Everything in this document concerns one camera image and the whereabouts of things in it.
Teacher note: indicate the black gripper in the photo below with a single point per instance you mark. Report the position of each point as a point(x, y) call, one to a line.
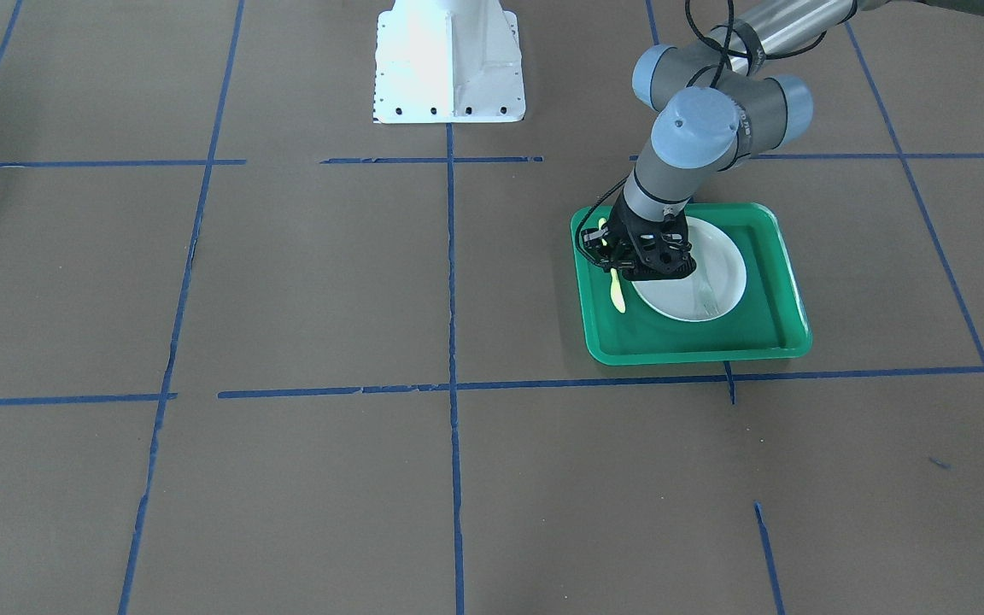
point(624, 227)

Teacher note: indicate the yellow plastic spoon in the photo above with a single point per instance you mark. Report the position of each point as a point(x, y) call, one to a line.
point(616, 294)

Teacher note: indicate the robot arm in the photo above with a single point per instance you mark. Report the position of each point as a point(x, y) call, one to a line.
point(713, 113)

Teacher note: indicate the white round plate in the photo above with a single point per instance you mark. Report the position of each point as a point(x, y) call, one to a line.
point(725, 268)

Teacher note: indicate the translucent plastic fork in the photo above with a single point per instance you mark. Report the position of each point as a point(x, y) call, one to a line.
point(704, 295)

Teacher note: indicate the green plastic tray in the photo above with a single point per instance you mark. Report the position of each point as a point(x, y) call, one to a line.
point(770, 322)

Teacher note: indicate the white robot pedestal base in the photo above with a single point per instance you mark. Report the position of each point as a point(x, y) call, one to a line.
point(448, 61)

